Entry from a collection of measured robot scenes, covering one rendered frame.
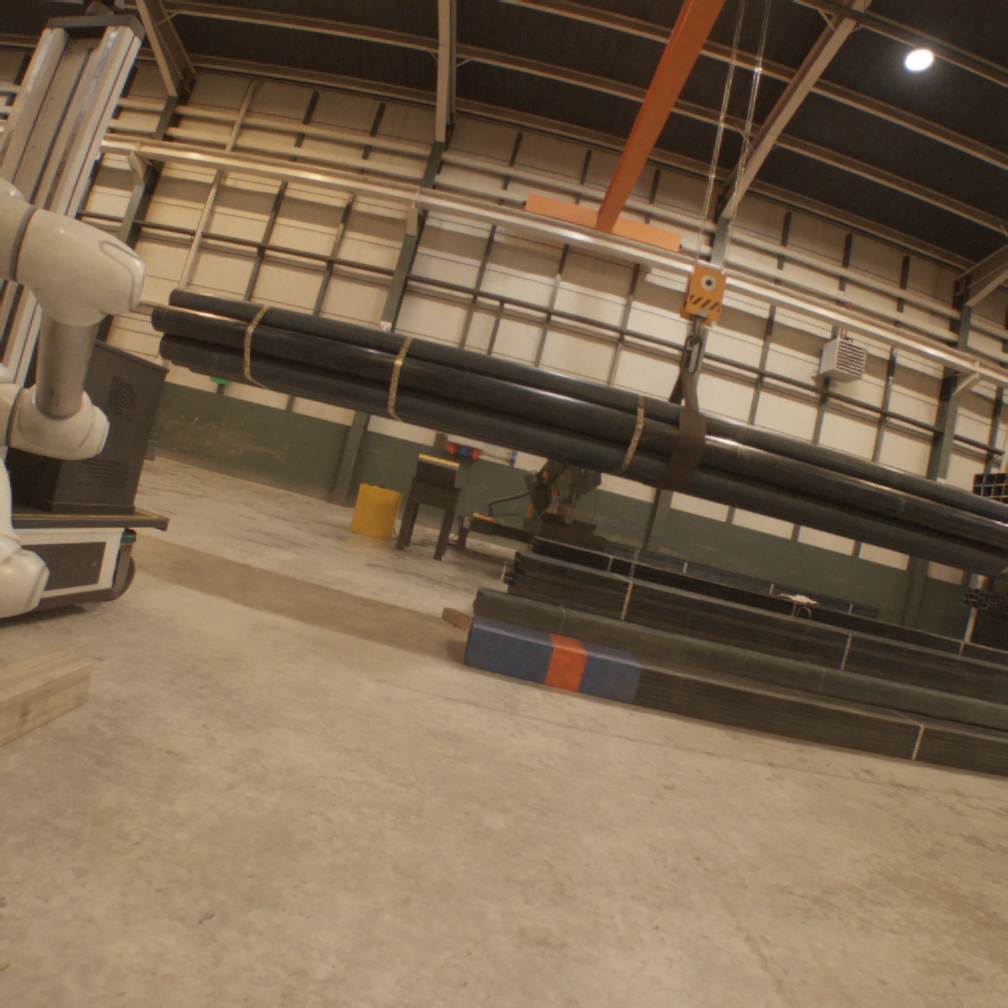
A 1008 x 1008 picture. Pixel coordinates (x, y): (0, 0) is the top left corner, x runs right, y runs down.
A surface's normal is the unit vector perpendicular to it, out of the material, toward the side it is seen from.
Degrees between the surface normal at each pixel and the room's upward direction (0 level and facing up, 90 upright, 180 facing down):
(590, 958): 0
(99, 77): 90
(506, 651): 90
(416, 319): 90
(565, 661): 90
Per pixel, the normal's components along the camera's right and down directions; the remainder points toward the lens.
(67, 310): 0.07, 0.95
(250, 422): 0.01, -0.01
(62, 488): 0.96, 0.24
